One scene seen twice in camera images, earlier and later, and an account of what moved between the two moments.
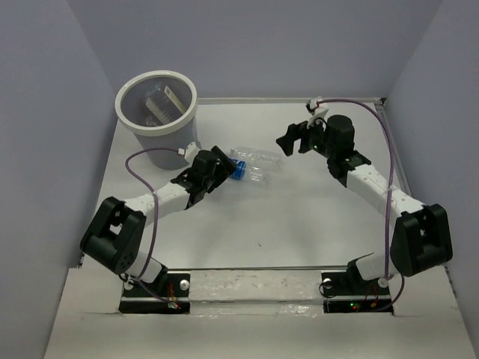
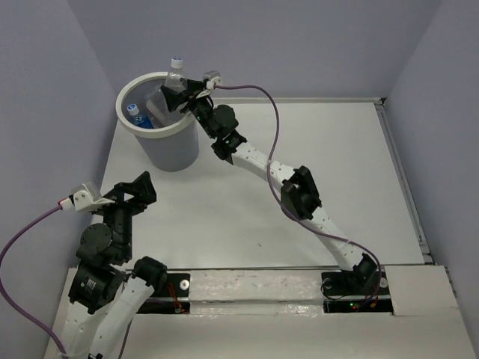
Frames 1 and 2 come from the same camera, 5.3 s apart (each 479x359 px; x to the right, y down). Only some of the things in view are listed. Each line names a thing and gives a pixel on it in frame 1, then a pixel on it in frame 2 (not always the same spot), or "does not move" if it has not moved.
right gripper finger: (304, 146) to (173, 99)
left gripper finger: (217, 180) to (117, 194)
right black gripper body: (317, 140) to (200, 108)
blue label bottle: (255, 175) to (175, 81)
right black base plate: (349, 292) does not move
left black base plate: (169, 295) does not move
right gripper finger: (295, 132) to (194, 86)
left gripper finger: (227, 162) to (143, 189)
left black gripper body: (218, 169) to (120, 213)
